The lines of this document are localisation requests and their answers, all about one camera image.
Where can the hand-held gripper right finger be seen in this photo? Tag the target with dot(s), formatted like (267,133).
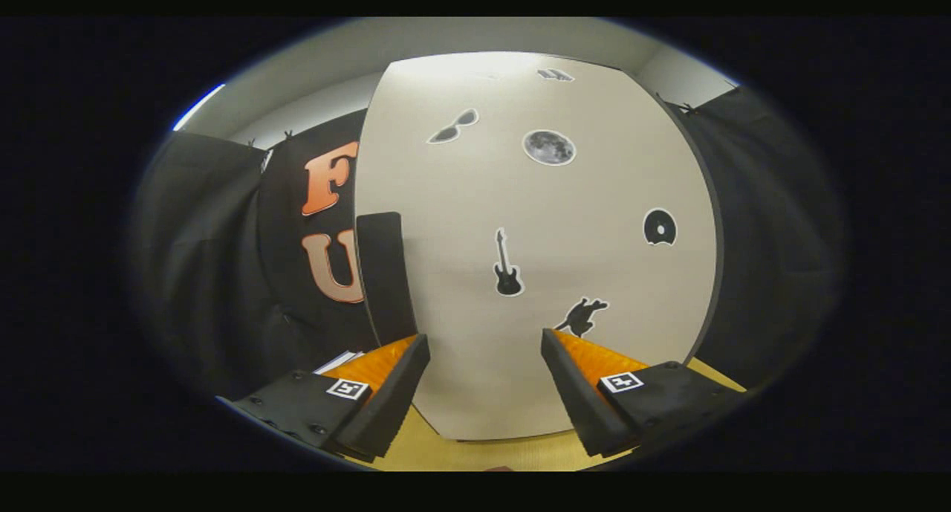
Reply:
(576,400)

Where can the white cabinet door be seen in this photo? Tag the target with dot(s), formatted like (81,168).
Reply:
(483,200)

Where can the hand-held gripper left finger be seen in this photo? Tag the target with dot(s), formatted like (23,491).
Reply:
(390,404)

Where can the black backdrop cloth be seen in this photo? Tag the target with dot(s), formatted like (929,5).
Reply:
(208,274)

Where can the pale blue book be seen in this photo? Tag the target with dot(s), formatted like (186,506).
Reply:
(334,363)

